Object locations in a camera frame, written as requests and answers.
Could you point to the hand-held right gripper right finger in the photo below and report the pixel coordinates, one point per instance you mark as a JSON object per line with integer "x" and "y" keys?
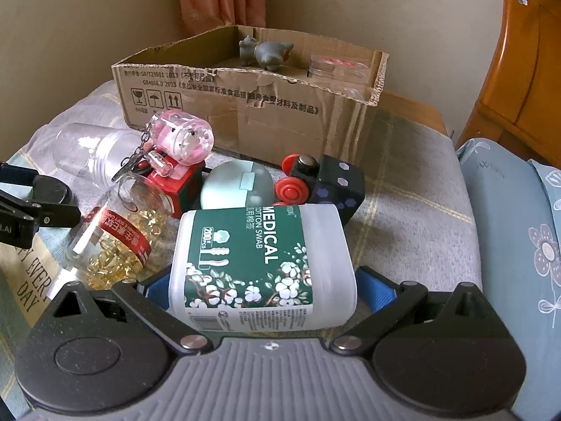
{"x": 374, "y": 291}

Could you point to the grey toy animal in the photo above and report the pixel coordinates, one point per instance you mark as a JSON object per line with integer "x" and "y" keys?
{"x": 267, "y": 55}

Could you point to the clear plastic jar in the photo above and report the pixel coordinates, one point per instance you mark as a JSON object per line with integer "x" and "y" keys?
{"x": 92, "y": 149}

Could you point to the pink curtain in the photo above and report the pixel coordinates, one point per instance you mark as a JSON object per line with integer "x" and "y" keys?
{"x": 219, "y": 0}

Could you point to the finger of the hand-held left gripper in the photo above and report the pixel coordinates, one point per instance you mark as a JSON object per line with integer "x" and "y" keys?
{"x": 50, "y": 190}
{"x": 59, "y": 217}

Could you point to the blue floral pillow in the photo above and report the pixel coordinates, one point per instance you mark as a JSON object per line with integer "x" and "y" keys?
{"x": 534, "y": 272}

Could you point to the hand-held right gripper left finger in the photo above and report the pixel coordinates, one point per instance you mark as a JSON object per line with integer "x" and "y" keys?
{"x": 155, "y": 291}

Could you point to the white cotton swab box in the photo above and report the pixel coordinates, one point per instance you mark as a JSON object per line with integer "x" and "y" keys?
{"x": 245, "y": 263}

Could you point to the wooden board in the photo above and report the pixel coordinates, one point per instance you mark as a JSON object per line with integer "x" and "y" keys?
{"x": 420, "y": 112}

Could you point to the clear jar of yellow capsules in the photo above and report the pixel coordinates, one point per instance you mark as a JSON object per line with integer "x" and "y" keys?
{"x": 114, "y": 237}

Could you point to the clear plastic box red label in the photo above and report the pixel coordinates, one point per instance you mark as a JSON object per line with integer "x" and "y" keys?
{"x": 333, "y": 70}

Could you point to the brown cardboard box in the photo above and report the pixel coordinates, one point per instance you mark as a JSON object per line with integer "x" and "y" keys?
{"x": 285, "y": 131}

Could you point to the black toy car red wheels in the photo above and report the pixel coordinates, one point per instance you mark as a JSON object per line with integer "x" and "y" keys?
{"x": 337, "y": 184}

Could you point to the pale green round case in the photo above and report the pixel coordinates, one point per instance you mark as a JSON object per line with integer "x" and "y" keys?
{"x": 228, "y": 188}

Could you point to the wooden cabinet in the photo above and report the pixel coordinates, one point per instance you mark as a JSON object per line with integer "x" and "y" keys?
{"x": 526, "y": 74}

